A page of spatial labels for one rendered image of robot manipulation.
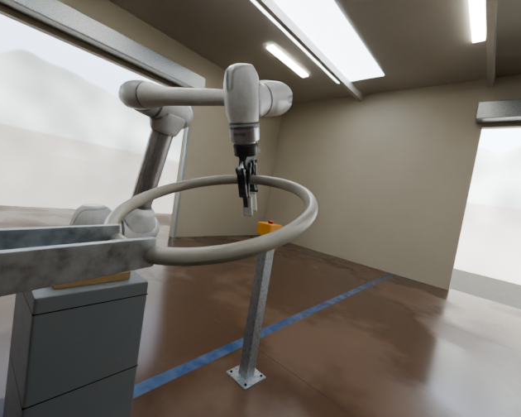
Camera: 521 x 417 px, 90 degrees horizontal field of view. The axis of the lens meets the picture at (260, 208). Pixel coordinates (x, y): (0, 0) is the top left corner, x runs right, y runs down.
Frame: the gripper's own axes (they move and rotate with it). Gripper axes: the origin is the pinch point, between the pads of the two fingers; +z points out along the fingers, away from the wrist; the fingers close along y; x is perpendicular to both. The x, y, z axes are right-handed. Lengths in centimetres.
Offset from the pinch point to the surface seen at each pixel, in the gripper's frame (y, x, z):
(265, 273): -62, -17, 75
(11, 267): 62, -4, -16
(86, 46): -300, -380, -127
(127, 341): 15, -57, 63
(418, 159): -545, 168, 97
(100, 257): 54, -2, -13
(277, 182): 4.2, 10.9, -9.4
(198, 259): 45.9, 9.0, -9.0
